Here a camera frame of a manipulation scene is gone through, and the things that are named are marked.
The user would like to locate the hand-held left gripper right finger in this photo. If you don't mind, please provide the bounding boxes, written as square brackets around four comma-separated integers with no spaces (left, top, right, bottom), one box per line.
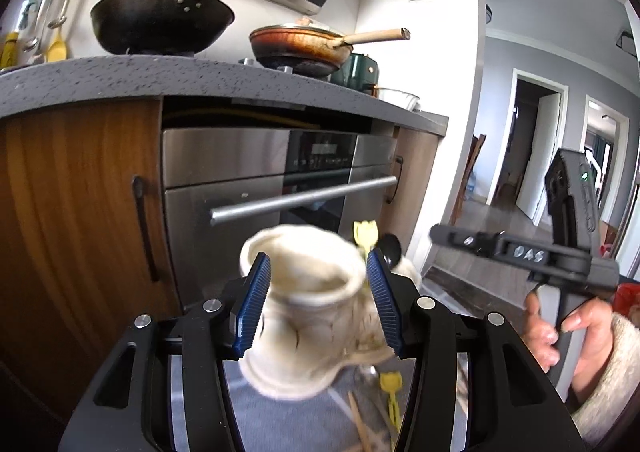
[366,249,586,452]

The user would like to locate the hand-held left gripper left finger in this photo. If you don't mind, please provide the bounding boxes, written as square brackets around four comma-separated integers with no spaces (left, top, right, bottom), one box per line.
[57,252,273,452]

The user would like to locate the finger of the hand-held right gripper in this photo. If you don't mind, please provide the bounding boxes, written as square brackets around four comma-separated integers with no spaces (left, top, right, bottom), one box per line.
[430,224,501,263]

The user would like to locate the black spoon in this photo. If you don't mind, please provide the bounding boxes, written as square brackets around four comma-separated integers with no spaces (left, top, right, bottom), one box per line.
[372,234,403,269]

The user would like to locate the cream ceramic mug with lines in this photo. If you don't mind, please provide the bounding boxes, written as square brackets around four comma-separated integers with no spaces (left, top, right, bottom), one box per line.
[240,227,396,400]

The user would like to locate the person's right forearm cream sleeve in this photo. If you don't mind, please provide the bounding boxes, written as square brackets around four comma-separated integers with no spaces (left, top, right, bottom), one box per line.
[570,312,640,448]

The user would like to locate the person's right hand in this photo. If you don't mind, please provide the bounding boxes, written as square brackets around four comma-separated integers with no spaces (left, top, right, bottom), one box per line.
[525,282,621,400]

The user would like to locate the light wooden cabinet door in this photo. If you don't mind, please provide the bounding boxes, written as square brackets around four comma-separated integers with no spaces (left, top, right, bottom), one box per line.
[385,127,441,278]

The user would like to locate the white room door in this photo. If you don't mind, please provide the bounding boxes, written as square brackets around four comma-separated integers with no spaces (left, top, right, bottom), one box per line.
[515,94,561,225]

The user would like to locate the red object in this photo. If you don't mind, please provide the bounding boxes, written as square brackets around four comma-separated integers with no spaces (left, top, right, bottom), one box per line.
[612,282,640,315]

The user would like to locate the stainless steel oven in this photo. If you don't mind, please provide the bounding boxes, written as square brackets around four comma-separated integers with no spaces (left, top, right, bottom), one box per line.
[161,127,401,313]

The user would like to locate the grey patterned mat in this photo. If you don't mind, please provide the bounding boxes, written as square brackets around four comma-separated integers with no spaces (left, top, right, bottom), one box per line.
[220,357,471,452]

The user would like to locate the steel bowl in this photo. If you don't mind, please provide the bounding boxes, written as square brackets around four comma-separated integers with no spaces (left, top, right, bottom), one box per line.
[375,87,421,113]

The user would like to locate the green air fryer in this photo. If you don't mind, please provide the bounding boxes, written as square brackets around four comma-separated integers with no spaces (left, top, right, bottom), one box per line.
[331,52,383,95]

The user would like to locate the dark wooden cabinet door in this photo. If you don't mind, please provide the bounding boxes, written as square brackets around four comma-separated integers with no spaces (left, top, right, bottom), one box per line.
[0,99,182,383]

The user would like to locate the gas stove burner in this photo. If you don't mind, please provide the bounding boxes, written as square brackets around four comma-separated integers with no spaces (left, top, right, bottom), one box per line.
[255,59,336,80]

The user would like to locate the grey speckled kitchen counter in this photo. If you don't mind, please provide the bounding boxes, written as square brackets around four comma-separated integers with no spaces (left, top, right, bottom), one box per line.
[0,56,449,137]

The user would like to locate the yellow spatula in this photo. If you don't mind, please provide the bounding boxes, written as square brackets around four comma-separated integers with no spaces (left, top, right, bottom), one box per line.
[46,27,68,64]

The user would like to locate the black cabinet handle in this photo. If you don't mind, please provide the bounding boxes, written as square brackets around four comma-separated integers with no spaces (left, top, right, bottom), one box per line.
[131,175,160,283]
[385,157,404,205]

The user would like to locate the copper frying pan wooden handle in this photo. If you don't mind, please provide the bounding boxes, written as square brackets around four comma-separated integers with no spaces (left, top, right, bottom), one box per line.
[249,23,412,75]

